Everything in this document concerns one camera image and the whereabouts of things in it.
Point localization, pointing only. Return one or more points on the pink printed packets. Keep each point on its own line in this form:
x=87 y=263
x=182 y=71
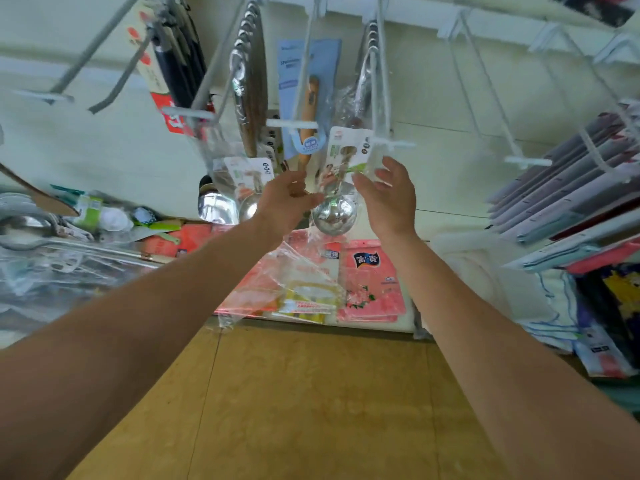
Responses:
x=372 y=285

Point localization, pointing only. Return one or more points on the red plastic wrapped packets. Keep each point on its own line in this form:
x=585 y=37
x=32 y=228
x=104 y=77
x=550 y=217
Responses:
x=250 y=295

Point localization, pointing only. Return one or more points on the person's right forearm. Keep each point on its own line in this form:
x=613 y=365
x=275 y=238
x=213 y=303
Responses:
x=510 y=355

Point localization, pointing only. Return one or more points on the hanging black tool packets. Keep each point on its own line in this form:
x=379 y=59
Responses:
x=175 y=70

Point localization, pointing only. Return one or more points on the blue card utensil packet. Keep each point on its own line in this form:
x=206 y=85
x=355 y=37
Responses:
x=300 y=75

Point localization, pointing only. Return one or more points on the yellow purple packet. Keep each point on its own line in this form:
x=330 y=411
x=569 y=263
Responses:
x=622 y=300

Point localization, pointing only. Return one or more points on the row of hanging flat packets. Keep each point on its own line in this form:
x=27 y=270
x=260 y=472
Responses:
x=600 y=7

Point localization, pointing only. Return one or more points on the pile of plastic wrapped utensils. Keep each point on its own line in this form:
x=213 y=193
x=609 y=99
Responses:
x=70 y=280

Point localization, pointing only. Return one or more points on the dark wooden spatula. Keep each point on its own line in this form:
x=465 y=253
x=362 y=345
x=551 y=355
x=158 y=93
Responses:
x=35 y=195

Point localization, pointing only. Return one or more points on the blue white cloth packet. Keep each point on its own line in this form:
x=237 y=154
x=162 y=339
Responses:
x=590 y=340

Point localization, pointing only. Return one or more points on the yellow white printed packet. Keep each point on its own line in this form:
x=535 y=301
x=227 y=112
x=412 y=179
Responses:
x=312 y=303

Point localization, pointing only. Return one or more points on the large steel strainer ladle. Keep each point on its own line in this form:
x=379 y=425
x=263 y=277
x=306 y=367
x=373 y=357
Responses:
x=25 y=233

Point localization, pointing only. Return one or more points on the person's left hand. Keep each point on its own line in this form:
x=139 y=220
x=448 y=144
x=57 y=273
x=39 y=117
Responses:
x=285 y=203

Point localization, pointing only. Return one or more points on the row of scissors packets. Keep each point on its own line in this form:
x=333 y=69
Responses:
x=580 y=195

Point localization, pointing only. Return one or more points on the person's right hand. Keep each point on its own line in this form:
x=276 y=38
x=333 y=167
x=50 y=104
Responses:
x=390 y=200

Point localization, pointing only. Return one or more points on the person's left forearm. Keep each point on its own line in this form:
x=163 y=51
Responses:
x=120 y=345

